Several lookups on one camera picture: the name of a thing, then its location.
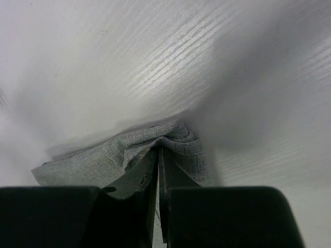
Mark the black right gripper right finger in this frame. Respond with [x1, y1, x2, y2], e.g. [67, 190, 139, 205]
[158, 148, 304, 247]

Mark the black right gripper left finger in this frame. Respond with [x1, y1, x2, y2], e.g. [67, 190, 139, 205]
[1, 149, 158, 247]

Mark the grey cloth napkin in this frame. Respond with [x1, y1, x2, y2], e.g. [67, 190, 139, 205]
[32, 119, 212, 188]

